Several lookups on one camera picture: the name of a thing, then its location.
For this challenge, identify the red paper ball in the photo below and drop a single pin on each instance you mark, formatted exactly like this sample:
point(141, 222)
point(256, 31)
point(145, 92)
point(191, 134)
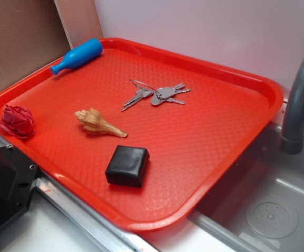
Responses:
point(17, 121)

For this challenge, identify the red plastic tray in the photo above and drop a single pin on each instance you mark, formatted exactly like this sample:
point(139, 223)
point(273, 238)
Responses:
point(190, 146)

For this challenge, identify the silver key bunch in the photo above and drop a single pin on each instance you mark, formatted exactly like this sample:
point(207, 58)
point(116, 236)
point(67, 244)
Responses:
point(158, 96)

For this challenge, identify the black square box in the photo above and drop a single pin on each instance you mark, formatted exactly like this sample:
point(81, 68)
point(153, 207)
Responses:
point(127, 166)

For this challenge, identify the tan striped conch shell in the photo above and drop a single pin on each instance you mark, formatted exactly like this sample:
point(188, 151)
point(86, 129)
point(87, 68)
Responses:
point(94, 123)

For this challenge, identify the blue plastic toy bottle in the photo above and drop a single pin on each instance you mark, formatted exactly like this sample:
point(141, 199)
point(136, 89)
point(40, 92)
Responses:
point(78, 56)

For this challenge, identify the grey curved faucet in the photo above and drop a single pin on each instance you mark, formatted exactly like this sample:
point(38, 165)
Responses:
point(292, 131)

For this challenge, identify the grey plastic sink basin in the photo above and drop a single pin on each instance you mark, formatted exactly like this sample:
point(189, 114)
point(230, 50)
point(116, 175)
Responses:
point(258, 205)

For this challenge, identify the brown cardboard panel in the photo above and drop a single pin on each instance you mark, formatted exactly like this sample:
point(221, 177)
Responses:
point(31, 36)

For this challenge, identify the aluminium frame rail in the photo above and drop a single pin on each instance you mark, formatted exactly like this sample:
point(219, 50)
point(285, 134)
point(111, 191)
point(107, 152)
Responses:
point(57, 221)

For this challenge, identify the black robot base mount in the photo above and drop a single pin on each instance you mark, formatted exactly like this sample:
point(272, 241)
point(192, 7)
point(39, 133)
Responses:
point(18, 175)

